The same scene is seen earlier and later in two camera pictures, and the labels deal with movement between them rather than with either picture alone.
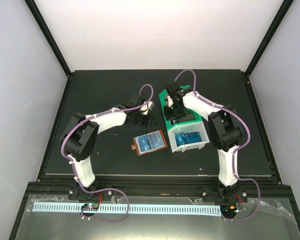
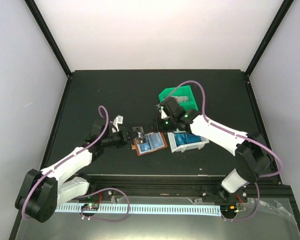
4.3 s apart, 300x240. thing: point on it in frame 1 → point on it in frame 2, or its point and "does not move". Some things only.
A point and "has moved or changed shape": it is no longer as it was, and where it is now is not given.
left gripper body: x=141 y=121 → x=123 y=138
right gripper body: x=175 y=111 → x=163 y=127
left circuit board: x=90 y=207 does not move
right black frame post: x=283 y=11 does not move
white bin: x=196 y=127 does not move
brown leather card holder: x=149 y=143 does not move
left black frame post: x=53 y=44 does not move
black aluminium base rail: x=247 y=186 does not move
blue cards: x=144 y=143 has moved or changed shape
